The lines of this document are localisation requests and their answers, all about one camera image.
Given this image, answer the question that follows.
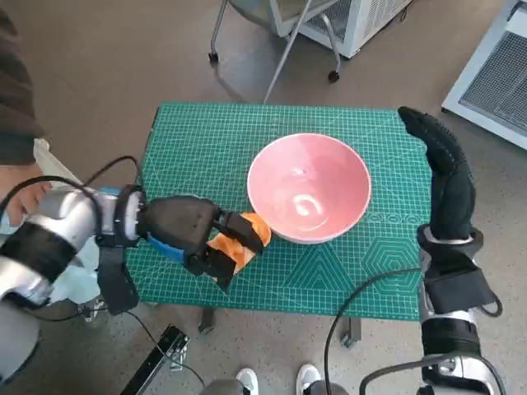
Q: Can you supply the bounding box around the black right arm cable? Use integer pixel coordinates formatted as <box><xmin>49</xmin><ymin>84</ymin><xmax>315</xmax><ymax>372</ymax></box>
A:
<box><xmin>324</xmin><ymin>267</ymin><xmax>423</xmax><ymax>395</ymax></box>

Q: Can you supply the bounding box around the green cutting mat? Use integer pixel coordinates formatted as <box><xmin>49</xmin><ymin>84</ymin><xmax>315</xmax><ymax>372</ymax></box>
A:
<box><xmin>125</xmin><ymin>102</ymin><xmax>433</xmax><ymax>318</ymax></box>

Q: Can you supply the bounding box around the long toy bread loaf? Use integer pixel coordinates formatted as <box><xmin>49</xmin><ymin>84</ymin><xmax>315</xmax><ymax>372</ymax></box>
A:
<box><xmin>205</xmin><ymin>211</ymin><xmax>273</xmax><ymax>272</ymax></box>

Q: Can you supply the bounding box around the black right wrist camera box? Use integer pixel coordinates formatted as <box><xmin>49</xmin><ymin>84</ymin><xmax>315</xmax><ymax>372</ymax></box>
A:
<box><xmin>423</xmin><ymin>269</ymin><xmax>497</xmax><ymax>316</ymax></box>

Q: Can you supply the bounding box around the black floor cable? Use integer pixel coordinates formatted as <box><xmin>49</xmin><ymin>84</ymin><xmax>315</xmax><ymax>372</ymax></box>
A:
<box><xmin>123</xmin><ymin>310</ymin><xmax>207</xmax><ymax>388</ymax></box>

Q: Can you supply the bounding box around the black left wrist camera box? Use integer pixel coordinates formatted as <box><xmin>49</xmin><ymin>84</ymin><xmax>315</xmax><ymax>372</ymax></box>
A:
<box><xmin>96</xmin><ymin>245</ymin><xmax>140</xmax><ymax>317</ymax></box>

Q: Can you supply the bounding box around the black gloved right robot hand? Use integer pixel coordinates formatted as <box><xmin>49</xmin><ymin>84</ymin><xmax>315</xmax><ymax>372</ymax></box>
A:
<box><xmin>397</xmin><ymin>105</ymin><xmax>477</xmax><ymax>242</ymax></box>

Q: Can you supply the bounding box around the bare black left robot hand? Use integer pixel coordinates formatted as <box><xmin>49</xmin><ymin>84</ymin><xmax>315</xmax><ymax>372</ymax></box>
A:
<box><xmin>138</xmin><ymin>196</ymin><xmax>267</xmax><ymax>291</ymax></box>

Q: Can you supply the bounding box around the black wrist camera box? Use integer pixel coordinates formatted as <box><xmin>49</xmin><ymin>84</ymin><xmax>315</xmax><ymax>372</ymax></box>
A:
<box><xmin>423</xmin><ymin>269</ymin><xmax>497</xmax><ymax>316</ymax></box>
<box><xmin>96</xmin><ymin>245</ymin><xmax>140</xmax><ymax>317</ymax></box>

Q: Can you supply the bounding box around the person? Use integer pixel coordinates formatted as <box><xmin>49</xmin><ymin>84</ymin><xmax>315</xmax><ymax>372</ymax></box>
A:
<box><xmin>0</xmin><ymin>7</ymin><xmax>104</xmax><ymax>308</ymax></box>

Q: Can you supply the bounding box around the pink bowl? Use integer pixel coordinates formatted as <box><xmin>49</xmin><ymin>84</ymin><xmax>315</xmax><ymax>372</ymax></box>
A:
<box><xmin>245</xmin><ymin>132</ymin><xmax>372</xmax><ymax>244</ymax></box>

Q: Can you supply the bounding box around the white shoe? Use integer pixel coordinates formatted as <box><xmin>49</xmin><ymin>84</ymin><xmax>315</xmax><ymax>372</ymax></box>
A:
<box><xmin>296</xmin><ymin>364</ymin><xmax>323</xmax><ymax>395</ymax></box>
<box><xmin>235</xmin><ymin>368</ymin><xmax>260</xmax><ymax>395</ymax></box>

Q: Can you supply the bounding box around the grey table leg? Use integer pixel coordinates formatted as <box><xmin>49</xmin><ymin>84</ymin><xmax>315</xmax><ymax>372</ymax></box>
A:
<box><xmin>198</xmin><ymin>308</ymin><xmax>216</xmax><ymax>334</ymax></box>
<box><xmin>340</xmin><ymin>315</ymin><xmax>363</xmax><ymax>350</ymax></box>

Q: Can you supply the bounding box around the black metal stand bar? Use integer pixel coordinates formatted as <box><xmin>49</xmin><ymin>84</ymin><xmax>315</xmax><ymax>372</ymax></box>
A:
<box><xmin>119</xmin><ymin>324</ymin><xmax>193</xmax><ymax>395</ymax></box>

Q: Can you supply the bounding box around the white mesh cabinet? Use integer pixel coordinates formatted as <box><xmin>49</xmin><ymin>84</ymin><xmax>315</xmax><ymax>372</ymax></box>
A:
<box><xmin>441</xmin><ymin>0</ymin><xmax>527</xmax><ymax>151</ymax></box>
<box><xmin>269</xmin><ymin>0</ymin><xmax>415</xmax><ymax>61</ymax></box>

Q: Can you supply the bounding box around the grey wheeled chair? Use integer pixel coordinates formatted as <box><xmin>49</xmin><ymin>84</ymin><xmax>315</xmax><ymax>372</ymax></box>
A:
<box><xmin>208</xmin><ymin>0</ymin><xmax>343</xmax><ymax>104</ymax></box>

